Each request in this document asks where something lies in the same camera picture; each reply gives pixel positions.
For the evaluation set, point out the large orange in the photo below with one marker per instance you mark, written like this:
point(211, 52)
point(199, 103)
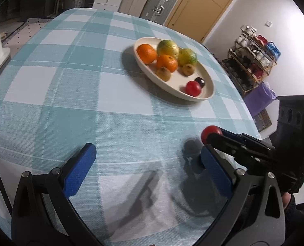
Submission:
point(167, 63)

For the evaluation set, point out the white wall switch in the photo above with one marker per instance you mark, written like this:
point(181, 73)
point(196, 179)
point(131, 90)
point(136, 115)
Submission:
point(269, 23)

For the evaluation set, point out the small mandarin orange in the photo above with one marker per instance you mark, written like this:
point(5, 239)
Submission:
point(146, 53)

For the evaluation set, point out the wooden shoe rack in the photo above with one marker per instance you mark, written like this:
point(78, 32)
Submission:
point(252, 61)

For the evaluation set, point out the person's right forearm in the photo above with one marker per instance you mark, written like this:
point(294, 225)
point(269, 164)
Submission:
point(299, 215)

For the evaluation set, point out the dark plum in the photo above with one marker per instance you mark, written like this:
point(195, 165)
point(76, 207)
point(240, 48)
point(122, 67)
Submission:
point(200, 81)

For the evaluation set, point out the brown kiwi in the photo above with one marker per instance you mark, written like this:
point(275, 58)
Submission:
point(188, 69)
point(164, 73)

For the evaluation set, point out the yellow round fruit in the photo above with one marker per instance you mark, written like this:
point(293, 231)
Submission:
point(187, 55)

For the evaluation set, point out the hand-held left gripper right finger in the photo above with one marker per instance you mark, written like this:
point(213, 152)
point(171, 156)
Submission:
point(216, 171)

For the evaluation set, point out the grey suitcase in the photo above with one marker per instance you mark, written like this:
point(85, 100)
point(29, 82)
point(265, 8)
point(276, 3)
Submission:
point(159, 2)

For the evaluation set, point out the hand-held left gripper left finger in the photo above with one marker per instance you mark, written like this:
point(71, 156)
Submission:
point(80, 169)

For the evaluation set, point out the teal checked tablecloth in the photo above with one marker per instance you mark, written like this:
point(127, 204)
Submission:
point(77, 102)

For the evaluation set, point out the purple bag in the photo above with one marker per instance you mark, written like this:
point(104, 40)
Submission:
point(261, 100)

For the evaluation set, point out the red tomato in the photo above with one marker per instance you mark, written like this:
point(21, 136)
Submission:
point(210, 132)
point(193, 88)

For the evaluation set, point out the patterned doormat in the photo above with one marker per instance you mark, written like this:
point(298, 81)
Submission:
point(262, 120)

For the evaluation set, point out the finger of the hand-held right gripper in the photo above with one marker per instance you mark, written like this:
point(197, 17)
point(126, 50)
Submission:
point(234, 148)
point(231, 134)

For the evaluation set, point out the cream round plate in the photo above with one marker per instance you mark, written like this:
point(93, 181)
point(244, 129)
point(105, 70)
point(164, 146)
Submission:
point(177, 87)

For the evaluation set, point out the yellow wooden door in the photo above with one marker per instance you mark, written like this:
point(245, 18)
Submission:
point(205, 7)

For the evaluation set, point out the green round fruit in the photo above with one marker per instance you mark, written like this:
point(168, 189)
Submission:
point(168, 46)

